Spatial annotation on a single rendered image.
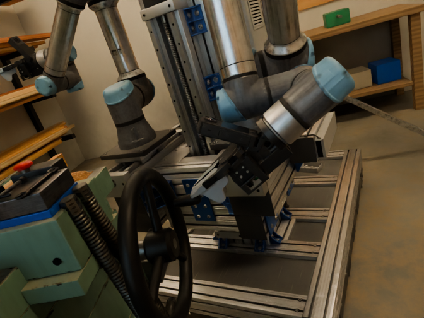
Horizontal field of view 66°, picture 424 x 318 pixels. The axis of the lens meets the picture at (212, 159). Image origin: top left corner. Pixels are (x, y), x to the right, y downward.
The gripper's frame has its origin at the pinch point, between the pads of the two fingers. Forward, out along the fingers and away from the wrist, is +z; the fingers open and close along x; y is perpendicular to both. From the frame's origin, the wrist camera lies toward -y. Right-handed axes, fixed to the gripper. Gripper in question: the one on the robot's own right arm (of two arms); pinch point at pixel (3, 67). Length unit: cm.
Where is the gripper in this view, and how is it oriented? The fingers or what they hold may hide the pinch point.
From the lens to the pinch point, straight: 172.9
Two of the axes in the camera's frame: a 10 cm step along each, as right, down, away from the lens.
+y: 3.0, 8.3, 4.7
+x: 1.6, -5.4, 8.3
